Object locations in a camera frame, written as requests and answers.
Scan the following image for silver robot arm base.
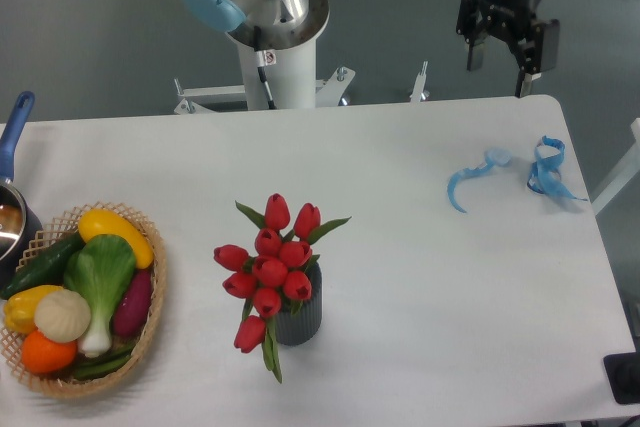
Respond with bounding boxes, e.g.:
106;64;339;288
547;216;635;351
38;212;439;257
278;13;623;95
182;0;329;110

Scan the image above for black device at edge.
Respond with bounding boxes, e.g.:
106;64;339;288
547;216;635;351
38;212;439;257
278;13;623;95
603;352;640;405

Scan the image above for green bok choy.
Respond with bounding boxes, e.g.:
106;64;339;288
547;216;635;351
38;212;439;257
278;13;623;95
64;234;136;358

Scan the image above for woven wicker basket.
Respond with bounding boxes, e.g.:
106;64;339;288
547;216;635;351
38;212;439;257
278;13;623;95
1;201;167;399

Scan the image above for blue crumpled ribbon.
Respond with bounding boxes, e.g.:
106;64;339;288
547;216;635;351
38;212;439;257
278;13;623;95
527;136;587;201

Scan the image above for green bean pods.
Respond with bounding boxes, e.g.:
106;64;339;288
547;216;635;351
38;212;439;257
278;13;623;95
71;344;133;381

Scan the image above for dark grey ribbed vase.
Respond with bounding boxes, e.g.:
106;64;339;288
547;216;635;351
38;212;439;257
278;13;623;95
276;263;322;346

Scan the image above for red tulip bouquet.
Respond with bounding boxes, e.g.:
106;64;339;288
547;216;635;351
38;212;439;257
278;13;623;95
213;193;349;383

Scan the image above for light blue ribbon strip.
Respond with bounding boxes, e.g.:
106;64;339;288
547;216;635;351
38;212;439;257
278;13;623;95
446;147;512;213

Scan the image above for green cucumber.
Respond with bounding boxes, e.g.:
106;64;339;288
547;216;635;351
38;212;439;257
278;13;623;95
1;232;85;300

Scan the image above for yellow bell pepper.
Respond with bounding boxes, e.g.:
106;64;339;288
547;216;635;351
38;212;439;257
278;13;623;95
3;285;63;335

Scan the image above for cream steamed bun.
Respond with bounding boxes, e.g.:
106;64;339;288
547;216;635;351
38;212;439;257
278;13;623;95
34;289;91;343

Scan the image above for blue handled saucepan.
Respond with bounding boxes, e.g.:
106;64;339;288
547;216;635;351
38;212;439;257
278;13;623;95
1;91;42;288

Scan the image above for white table leg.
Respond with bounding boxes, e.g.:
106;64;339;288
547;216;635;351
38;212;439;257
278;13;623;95
591;118;639;216

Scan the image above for purple sweet potato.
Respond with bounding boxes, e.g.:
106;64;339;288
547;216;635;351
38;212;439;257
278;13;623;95
112;270;152;338

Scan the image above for orange fruit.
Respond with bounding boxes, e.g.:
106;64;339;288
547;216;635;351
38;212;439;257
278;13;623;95
21;330;77;375

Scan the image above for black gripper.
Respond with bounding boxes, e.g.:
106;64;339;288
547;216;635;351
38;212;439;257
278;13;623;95
456;0;560;98

